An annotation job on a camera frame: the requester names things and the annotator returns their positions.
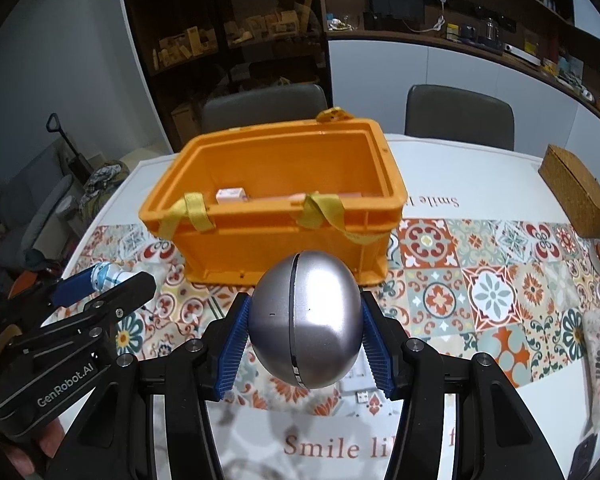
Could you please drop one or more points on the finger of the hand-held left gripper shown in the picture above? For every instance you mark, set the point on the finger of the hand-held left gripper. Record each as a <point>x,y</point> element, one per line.
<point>130,290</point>
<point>75,287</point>

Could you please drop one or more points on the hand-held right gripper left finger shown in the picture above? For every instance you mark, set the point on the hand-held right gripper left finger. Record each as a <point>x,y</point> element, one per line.
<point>232,355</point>

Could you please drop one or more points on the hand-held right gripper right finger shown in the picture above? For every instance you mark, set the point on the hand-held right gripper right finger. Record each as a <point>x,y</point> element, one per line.
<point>377,355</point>

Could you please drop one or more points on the small white blue toy figure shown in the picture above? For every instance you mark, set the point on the small white blue toy figure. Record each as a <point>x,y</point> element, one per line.
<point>107,276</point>

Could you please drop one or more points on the silver egg-shaped speaker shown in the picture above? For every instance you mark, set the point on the silver egg-shaped speaker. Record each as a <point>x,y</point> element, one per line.
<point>320,310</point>

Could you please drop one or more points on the orange plastic crate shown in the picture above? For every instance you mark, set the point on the orange plastic crate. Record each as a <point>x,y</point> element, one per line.
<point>270,240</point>

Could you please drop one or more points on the person's left hand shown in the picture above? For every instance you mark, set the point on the person's left hand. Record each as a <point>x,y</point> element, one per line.
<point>50,440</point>

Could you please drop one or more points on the white usb adapter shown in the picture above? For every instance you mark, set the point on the white usb adapter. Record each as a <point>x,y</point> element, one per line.
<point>363,396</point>

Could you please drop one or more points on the grey sofa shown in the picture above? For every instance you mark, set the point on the grey sofa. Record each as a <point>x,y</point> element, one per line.
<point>35,215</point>

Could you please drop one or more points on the patterned fabric bag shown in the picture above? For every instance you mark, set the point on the patterned fabric bag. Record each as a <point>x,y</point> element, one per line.
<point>97,180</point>

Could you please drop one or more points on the small white box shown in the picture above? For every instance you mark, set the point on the small white box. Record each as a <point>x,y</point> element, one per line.
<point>231,194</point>

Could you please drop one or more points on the cardboard box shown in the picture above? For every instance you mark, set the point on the cardboard box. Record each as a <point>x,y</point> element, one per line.
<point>186,122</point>

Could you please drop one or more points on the grey chair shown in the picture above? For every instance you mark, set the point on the grey chair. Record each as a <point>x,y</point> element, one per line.
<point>457,115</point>
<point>265,110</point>

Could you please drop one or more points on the black phone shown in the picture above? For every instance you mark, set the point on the black phone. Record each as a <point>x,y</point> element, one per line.
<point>584,455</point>

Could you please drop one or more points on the brown woven box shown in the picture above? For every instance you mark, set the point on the brown woven box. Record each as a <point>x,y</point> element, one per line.
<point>575,190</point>

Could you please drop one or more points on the dark wooden display cabinet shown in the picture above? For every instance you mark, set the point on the dark wooden display cabinet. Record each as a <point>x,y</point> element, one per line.
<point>145,20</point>

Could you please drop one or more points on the wooden wall shelf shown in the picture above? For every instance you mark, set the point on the wooden wall shelf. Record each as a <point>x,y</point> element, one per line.
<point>405,35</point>

